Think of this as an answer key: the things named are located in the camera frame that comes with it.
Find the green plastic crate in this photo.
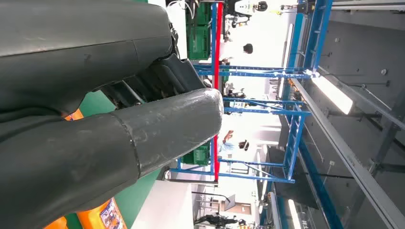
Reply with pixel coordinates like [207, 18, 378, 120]
[181, 142, 211, 166]
[195, 2, 212, 26]
[186, 25, 212, 61]

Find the red pole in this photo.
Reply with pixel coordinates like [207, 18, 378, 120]
[213, 2, 224, 183]

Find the background person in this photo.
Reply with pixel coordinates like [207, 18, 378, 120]
[220, 41, 255, 64]
[218, 129, 251, 156]

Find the large white table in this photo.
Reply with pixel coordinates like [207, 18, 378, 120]
[131, 180, 194, 229]

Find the blue metal rack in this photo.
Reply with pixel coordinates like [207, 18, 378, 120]
[286, 0, 333, 75]
[259, 139, 345, 229]
[169, 2, 312, 185]

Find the background robot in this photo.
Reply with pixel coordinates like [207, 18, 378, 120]
[194, 213, 247, 229]
[226, 0, 269, 28]

